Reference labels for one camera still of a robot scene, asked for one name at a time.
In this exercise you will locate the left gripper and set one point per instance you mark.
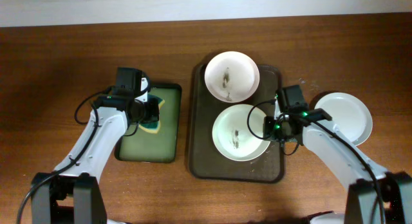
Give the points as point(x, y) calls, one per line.
point(153, 112)

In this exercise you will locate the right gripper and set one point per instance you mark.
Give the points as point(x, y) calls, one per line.
point(268, 130)

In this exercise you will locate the green and yellow sponge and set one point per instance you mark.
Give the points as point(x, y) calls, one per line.
point(154, 125)

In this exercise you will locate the white plate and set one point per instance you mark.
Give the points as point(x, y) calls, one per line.
point(350, 114)
point(236, 133)
point(231, 77)

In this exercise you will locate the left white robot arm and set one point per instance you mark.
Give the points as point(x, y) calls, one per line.
point(70, 193)

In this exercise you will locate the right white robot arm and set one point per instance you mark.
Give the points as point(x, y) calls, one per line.
point(333, 130)

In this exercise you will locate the small black soapy-water tray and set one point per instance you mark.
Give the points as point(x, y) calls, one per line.
point(140, 146)

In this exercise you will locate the large dark serving tray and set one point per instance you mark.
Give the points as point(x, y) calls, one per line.
point(205, 161)

